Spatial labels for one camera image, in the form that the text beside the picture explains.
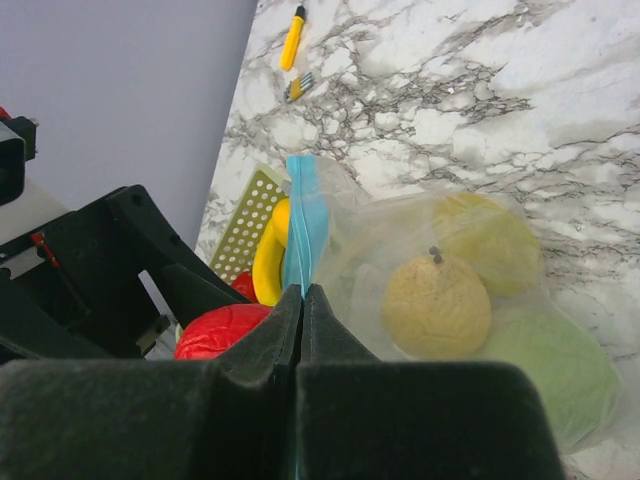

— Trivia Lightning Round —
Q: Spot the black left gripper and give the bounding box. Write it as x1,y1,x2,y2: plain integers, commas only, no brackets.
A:
1,185,248,359

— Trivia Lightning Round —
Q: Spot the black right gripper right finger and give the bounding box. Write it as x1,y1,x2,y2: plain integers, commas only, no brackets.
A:
296,285,564,479

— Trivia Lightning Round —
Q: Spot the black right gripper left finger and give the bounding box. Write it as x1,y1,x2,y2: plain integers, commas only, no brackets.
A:
1,286,302,479

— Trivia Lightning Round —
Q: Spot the red apple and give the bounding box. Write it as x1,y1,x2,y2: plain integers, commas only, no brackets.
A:
174,303,272,360

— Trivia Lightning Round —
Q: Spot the yellow pear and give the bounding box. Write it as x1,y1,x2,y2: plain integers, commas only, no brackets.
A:
381,246,492,359

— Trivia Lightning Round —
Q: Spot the clear zip top bag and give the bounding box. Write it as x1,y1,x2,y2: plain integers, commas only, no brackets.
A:
283,156,634,479

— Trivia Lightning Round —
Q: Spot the yellow lemon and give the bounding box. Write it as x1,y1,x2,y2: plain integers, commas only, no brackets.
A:
432,193,543,296

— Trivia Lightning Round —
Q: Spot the green cabbage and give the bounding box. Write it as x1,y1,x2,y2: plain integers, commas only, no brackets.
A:
477,308,622,450

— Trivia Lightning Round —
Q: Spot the green perforated plastic basket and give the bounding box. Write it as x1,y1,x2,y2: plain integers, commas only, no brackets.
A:
209,164,289,284

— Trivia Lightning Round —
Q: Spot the red orange mango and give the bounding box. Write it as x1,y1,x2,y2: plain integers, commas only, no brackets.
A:
231,271,258,303

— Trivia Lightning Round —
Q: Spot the yellow banana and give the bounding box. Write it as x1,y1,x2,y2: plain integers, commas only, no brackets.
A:
252,198,290,307

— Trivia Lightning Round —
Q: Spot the hex key set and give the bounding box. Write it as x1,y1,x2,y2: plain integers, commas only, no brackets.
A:
283,72,315,104

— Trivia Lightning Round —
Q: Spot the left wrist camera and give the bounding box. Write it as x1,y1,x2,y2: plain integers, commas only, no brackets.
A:
0,105,69,281

